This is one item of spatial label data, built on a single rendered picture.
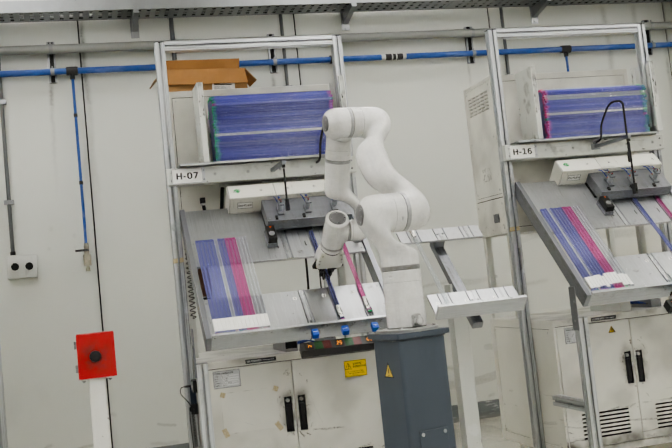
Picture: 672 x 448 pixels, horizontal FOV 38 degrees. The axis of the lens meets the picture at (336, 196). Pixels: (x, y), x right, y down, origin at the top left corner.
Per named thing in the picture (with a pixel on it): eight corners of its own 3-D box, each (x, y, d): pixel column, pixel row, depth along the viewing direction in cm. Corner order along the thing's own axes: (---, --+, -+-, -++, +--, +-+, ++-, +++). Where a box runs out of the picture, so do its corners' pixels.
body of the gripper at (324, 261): (343, 236, 361) (338, 255, 369) (316, 238, 358) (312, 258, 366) (347, 252, 356) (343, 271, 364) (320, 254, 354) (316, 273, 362)
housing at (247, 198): (345, 216, 409) (348, 189, 400) (228, 226, 396) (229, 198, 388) (340, 204, 415) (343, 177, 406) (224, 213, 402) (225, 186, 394)
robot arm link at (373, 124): (380, 241, 302) (427, 236, 308) (391, 216, 294) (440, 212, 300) (334, 124, 332) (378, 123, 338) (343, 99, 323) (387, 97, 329)
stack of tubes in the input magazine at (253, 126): (339, 152, 403) (332, 88, 405) (216, 161, 390) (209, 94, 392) (332, 157, 415) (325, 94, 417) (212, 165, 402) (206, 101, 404)
